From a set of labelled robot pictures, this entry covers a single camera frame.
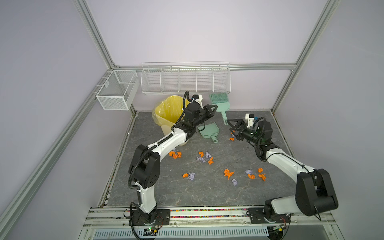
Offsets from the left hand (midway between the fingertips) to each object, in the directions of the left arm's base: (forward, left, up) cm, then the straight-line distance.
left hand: (220, 108), depth 79 cm
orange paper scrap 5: (-25, -4, -30) cm, 39 cm away
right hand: (-7, -4, -7) cm, 11 cm away
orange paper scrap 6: (-27, -17, -30) cm, 44 cm away
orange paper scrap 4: (-24, +21, -30) cm, 44 cm away
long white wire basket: (+30, +18, -1) cm, 35 cm away
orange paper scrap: (-9, +29, -30) cm, 43 cm away
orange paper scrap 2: (-11, +11, -30) cm, 34 cm away
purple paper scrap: (-13, +7, -29) cm, 32 cm away
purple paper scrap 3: (-25, -16, -29) cm, 42 cm away
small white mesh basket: (+29, +66, -8) cm, 72 cm away
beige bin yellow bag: (+14, +32, -13) cm, 37 cm away
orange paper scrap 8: (-28, -23, -29) cm, 46 cm away
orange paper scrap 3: (-16, +5, -31) cm, 35 cm away
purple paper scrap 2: (-30, -7, -30) cm, 43 cm away
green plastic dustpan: (+9, +2, -31) cm, 32 cm away
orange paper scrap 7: (-24, -24, -30) cm, 45 cm away
